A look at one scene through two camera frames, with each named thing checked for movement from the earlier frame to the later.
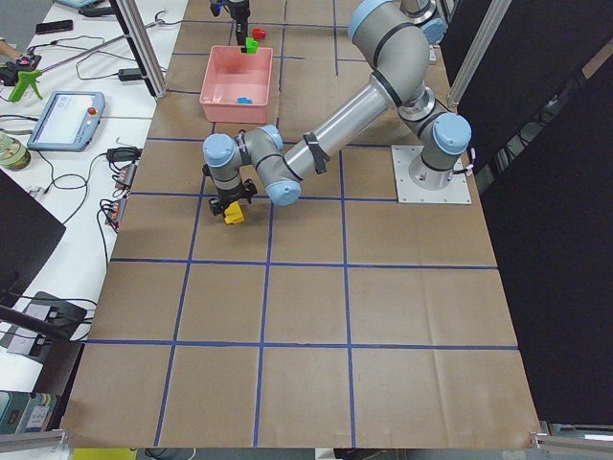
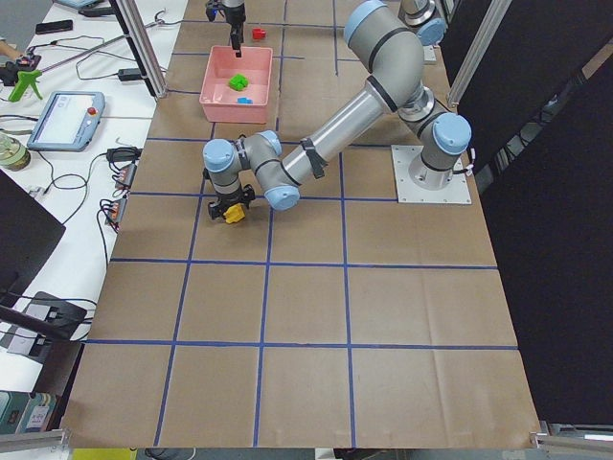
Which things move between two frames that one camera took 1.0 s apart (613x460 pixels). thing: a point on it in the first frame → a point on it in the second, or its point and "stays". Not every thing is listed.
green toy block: [251, 45] → [238, 82]
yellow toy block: [234, 214] stays
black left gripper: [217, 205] stays
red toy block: [259, 34] stays
